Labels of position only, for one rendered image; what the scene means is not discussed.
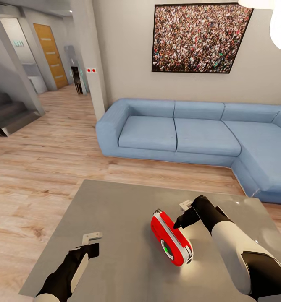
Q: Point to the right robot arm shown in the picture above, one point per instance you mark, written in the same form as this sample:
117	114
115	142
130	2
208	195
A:
253	270

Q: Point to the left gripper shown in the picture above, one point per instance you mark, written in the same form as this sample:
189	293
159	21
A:
93	250

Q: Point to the sofa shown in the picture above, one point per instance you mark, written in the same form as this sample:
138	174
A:
242	136

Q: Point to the door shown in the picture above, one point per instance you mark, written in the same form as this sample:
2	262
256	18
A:
45	36

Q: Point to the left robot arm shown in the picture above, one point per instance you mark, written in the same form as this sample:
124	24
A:
60	285

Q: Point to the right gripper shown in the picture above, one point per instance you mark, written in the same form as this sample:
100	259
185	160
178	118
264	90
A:
184	221

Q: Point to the standing mirror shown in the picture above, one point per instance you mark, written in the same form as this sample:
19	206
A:
75	70

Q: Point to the radio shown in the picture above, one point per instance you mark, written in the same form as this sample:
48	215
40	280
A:
175	245

